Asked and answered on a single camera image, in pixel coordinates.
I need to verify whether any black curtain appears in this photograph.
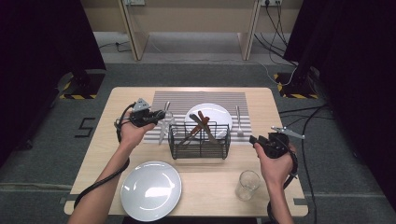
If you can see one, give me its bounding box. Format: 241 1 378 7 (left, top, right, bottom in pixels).
282 0 396 216
0 0 107 166

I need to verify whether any white round plate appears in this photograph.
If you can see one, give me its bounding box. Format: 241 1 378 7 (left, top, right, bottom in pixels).
120 161 183 222
184 103 233 140

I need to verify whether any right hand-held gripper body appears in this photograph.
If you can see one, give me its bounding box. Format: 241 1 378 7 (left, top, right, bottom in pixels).
262 125 306 160

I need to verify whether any white cable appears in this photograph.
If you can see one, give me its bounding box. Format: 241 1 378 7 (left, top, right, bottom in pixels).
256 60 299 87

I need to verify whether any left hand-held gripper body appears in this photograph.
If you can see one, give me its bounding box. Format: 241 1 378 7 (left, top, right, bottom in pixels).
128 97 154 128

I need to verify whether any black cable with plug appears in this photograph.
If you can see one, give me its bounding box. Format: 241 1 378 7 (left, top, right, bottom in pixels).
98 40 133 53

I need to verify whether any black power cable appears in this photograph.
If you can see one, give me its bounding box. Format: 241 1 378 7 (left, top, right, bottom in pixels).
252 32 299 68
264 3 289 48

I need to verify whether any striped placemat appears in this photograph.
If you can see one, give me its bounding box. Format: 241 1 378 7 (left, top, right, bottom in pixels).
143 91 253 145

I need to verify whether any hand-held gripper cable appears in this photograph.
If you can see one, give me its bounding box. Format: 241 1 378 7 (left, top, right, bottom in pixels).
73 102 138 210
266 141 300 224

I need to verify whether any left hand-held gripper cable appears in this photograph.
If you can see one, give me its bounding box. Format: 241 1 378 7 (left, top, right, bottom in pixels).
73 102 138 210

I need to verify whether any black wire cutlery basket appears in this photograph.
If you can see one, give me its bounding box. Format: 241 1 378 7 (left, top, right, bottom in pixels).
167 121 232 161

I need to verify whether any silver fork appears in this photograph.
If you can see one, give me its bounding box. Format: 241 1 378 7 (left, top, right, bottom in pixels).
234 105 246 138

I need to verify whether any brown-handled utensil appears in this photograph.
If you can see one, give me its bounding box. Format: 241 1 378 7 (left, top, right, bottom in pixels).
177 110 211 147

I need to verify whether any person's left hand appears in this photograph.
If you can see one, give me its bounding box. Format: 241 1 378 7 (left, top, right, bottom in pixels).
120 119 157 150

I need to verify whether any silver table knife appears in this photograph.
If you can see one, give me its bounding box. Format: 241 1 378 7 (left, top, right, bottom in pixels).
158 100 172 146

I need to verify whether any right hand-held gripper cable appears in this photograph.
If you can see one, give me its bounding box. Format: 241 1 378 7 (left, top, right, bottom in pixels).
266 141 300 224

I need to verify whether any person's right hand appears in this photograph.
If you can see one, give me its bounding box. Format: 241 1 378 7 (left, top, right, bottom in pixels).
253 146 297 189

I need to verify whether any long thin black cable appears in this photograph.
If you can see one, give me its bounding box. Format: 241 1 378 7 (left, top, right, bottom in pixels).
300 105 330 224

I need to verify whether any grey-handled utensil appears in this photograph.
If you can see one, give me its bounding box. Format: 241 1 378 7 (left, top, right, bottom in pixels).
189 113 224 148

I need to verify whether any black stand base striped tape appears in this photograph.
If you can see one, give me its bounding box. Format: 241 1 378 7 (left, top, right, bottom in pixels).
273 72 320 100
58 68 106 101

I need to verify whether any black floor cable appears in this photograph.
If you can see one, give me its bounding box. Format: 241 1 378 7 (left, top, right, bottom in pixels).
278 105 328 115
278 113 335 129

